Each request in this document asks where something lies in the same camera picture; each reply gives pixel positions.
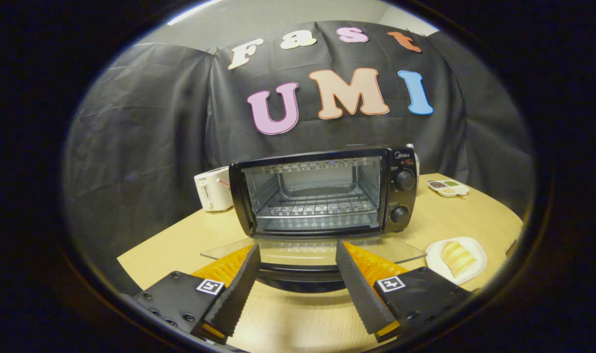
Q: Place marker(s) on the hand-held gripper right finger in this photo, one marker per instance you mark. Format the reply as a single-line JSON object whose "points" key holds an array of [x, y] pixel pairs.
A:
{"points": [[359, 289]]}

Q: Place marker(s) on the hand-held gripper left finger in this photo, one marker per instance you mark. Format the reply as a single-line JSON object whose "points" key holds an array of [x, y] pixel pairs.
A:
{"points": [[236, 294]]}

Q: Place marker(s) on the black toaster oven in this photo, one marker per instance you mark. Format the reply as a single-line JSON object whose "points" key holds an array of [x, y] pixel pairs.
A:
{"points": [[322, 196]]}

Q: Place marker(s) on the yellow sliced food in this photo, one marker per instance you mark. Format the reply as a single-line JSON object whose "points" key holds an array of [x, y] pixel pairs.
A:
{"points": [[457, 258]]}

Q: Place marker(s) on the white pop-up toaster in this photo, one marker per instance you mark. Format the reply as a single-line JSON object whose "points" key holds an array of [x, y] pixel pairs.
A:
{"points": [[212, 191]]}

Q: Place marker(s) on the white plate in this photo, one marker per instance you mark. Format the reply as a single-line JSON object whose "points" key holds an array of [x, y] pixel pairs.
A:
{"points": [[477, 250]]}

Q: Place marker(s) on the white divided condiment dish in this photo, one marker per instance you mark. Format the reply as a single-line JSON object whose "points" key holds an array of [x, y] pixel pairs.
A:
{"points": [[449, 188]]}

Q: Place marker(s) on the black backdrop cloth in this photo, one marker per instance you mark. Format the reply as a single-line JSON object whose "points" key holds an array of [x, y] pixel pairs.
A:
{"points": [[155, 122]]}

